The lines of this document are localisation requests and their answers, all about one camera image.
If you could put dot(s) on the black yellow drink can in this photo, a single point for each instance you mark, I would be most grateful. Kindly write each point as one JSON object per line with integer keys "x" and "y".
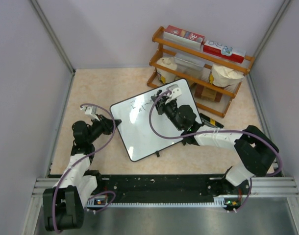
{"x": 210, "y": 122}

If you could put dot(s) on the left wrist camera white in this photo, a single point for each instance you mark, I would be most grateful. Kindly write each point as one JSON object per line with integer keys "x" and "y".
{"x": 90, "y": 111}

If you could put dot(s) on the red white box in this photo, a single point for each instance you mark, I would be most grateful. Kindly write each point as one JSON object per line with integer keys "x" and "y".
{"x": 183, "y": 37}
{"x": 224, "y": 51}

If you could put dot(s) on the red white box right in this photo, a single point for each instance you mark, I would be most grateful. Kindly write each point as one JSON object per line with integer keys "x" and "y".
{"x": 224, "y": 51}

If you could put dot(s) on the brown scouring pad pack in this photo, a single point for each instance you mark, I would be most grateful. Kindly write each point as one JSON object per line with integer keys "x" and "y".
{"x": 207, "y": 94}

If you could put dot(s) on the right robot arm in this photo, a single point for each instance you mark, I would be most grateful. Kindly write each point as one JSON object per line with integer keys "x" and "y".
{"x": 255, "y": 150}

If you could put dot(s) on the clear plastic box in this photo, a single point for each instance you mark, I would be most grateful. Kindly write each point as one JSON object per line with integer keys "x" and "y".
{"x": 188, "y": 64}

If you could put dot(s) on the white paper bag right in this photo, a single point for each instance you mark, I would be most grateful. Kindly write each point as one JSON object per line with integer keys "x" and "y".
{"x": 221, "y": 76}

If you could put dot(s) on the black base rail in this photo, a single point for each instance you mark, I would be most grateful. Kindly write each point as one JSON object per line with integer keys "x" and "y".
{"x": 170, "y": 188}

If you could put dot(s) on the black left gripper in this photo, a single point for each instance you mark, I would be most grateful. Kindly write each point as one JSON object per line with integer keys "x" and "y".
{"x": 106, "y": 124}

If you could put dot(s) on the orange wooden shelf rack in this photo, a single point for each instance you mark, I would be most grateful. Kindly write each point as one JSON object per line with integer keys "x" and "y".
{"x": 165, "y": 72}

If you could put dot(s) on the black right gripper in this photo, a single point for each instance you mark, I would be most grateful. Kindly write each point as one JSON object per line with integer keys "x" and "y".
{"x": 161, "y": 105}

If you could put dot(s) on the grey cable duct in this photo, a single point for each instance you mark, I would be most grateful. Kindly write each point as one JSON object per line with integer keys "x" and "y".
{"x": 218, "y": 202}

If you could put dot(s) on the red white box left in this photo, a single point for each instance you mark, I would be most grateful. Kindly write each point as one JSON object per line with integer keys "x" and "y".
{"x": 183, "y": 37}

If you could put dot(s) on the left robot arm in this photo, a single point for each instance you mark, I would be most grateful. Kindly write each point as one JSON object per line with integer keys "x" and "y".
{"x": 64, "y": 203}

